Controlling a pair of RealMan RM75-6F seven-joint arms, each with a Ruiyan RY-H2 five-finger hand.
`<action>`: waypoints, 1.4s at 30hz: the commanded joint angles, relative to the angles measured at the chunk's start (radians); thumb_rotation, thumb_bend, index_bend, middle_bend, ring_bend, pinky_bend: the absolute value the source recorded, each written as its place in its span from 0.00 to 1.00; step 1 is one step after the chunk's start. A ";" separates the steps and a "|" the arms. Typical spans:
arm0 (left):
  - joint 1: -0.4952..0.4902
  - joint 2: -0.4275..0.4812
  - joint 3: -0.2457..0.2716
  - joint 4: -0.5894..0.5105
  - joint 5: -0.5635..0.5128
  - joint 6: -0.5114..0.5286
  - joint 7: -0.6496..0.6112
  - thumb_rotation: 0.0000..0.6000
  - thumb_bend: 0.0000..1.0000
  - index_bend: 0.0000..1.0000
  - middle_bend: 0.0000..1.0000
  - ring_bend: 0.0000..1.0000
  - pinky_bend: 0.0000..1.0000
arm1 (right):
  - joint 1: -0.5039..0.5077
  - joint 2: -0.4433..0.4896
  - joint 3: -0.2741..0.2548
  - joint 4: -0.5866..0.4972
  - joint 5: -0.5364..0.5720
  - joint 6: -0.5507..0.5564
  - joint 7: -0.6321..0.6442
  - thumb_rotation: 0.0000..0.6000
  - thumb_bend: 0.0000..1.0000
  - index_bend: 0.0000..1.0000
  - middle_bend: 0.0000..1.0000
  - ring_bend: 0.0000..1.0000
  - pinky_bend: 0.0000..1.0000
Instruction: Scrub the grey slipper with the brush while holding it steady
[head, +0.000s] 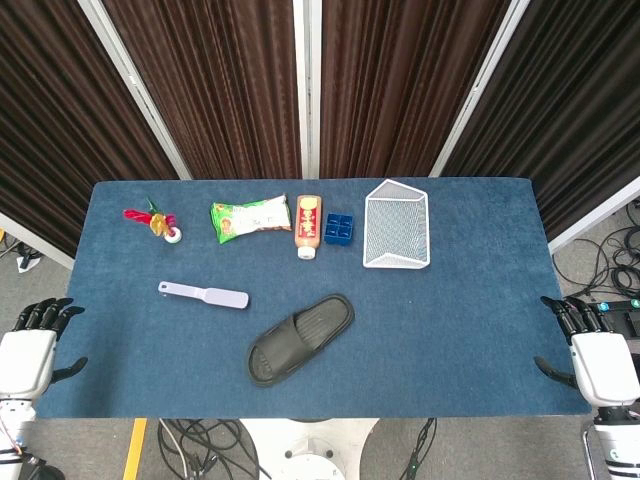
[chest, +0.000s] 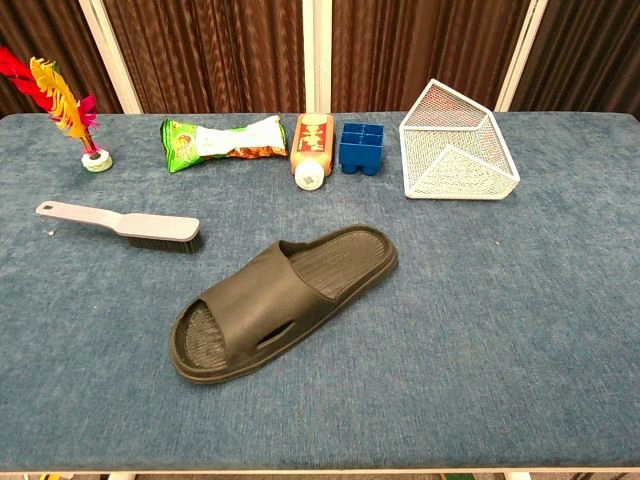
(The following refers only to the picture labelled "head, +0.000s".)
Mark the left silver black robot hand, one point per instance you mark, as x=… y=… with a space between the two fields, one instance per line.
x=25 y=362

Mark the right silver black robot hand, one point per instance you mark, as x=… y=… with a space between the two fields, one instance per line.
x=602 y=370

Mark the lilac plastic brush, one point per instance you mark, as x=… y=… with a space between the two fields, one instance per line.
x=215 y=295

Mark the black rubber slipper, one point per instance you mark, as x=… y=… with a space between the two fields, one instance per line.
x=300 y=340

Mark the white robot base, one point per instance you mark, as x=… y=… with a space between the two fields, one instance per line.
x=307 y=445

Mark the black foot pedal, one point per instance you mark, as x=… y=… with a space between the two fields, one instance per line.
x=630 y=325

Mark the white crumpled floor object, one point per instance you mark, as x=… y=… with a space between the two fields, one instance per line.
x=25 y=263

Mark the yellow floor tape strip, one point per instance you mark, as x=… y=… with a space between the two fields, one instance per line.
x=135 y=450

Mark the blue table cloth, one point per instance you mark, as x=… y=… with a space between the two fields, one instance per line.
x=450 y=325

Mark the colourful feather shuttlecock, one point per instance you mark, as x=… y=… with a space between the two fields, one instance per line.
x=159 y=223

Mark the brown curtain partition panel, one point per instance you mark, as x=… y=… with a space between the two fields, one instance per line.
x=570 y=115
x=45 y=125
x=400 y=85
x=220 y=90

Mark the green white snack bag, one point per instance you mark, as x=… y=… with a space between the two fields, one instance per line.
x=250 y=217

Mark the blue plastic grid tray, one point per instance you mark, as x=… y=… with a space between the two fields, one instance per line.
x=339 y=230

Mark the red label sauce bottle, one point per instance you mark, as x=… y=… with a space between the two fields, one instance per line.
x=308 y=225

